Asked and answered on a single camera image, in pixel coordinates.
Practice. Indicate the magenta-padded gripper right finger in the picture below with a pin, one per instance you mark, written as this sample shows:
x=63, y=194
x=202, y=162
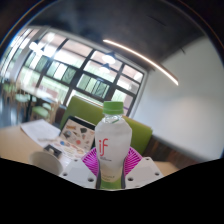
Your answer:
x=145, y=171

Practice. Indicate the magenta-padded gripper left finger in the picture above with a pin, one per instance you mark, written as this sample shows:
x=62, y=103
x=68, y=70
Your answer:
x=78, y=173

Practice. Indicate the green-capped clear drink bottle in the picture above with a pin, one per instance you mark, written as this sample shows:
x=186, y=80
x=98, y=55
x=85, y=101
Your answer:
x=112, y=140

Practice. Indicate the small rectangular box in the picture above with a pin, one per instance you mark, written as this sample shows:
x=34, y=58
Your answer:
x=52, y=150

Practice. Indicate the paper cup with yellow print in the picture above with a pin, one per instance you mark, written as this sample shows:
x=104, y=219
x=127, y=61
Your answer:
x=45, y=161

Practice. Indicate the sticker-covered laptop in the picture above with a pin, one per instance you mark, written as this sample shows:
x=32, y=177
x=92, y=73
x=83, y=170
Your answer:
x=78, y=133

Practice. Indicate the white paper sheet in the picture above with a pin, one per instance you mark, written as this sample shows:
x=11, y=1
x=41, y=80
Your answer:
x=40, y=130

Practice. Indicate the green upholstered bench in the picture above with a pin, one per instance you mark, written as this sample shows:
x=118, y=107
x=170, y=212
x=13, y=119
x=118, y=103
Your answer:
x=80, y=108

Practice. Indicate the group of wooden chairs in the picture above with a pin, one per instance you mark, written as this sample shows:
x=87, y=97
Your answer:
x=40, y=111

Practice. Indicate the curved linear ceiling light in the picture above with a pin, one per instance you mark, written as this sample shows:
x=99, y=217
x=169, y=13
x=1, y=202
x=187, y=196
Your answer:
x=143, y=58

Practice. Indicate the black-framed window wall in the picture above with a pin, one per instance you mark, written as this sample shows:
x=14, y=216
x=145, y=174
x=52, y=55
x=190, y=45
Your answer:
x=66, y=70

